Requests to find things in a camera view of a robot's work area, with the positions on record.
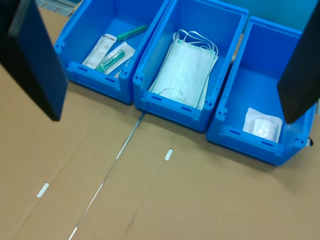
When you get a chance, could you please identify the green capped tube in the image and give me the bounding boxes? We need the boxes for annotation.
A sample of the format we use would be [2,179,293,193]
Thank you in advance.
[116,24,149,42]

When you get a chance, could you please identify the white printed flat packet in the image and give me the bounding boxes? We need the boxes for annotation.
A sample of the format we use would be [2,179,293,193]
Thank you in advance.
[81,33,118,71]

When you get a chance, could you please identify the cotton pads in clear bag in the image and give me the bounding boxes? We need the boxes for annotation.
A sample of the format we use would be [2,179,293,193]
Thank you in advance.
[242,107,284,144]

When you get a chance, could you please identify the blue bin with syringes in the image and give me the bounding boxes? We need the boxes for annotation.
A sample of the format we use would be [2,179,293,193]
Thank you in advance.
[53,0,171,106]

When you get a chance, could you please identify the blue bin with masks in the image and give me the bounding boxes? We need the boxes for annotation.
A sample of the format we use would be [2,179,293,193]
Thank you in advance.
[132,0,250,134]

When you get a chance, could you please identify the green syringe in clear packet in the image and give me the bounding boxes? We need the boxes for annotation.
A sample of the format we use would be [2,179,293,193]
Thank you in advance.
[95,40,137,75]

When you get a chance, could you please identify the blue bin with cotton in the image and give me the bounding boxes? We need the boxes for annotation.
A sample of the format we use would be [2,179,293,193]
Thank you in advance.
[205,16,317,167]

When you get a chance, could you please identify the white surgical mask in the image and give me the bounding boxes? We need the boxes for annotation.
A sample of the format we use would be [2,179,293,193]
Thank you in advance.
[148,29,220,106]
[194,56,219,110]

